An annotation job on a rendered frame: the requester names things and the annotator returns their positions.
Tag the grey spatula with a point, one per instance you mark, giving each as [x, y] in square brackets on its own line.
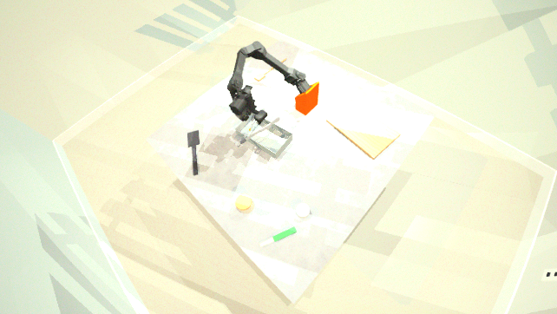
[192, 140]

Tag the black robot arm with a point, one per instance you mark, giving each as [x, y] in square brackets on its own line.
[241, 94]

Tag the grey rectangular roasting tin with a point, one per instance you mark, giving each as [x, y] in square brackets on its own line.
[273, 140]

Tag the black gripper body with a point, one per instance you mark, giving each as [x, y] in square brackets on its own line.
[259, 115]

